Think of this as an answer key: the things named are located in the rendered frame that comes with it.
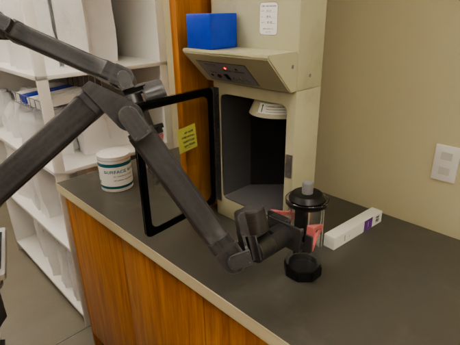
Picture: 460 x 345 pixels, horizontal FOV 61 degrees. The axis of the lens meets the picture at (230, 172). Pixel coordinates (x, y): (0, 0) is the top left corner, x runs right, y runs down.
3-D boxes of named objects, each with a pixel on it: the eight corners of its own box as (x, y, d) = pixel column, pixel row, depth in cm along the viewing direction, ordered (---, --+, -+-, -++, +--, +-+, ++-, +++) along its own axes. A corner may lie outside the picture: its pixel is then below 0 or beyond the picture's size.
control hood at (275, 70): (212, 79, 123) (211, 44, 119) (297, 92, 101) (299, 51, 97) (183, 83, 115) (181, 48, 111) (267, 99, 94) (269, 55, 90)
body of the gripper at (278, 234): (272, 213, 100) (252, 223, 95) (305, 227, 93) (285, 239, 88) (271, 235, 102) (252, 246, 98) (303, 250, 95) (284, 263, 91)
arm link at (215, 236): (112, 118, 86) (109, 116, 75) (134, 103, 87) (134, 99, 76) (222, 266, 95) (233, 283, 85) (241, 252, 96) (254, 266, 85)
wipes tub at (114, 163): (123, 176, 172) (119, 144, 166) (139, 185, 163) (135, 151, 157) (95, 186, 163) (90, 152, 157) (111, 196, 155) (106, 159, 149)
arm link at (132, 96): (122, 97, 118) (119, 94, 112) (144, 90, 119) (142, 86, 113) (131, 119, 119) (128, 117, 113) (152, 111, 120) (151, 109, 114)
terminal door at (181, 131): (216, 202, 137) (212, 86, 121) (146, 239, 115) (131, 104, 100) (214, 201, 137) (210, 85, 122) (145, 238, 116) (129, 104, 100)
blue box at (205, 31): (213, 45, 117) (212, 12, 114) (237, 47, 111) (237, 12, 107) (187, 48, 111) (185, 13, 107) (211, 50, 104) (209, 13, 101)
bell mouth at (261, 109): (274, 103, 132) (274, 86, 130) (318, 111, 120) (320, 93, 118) (237, 112, 121) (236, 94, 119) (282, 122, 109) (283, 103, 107)
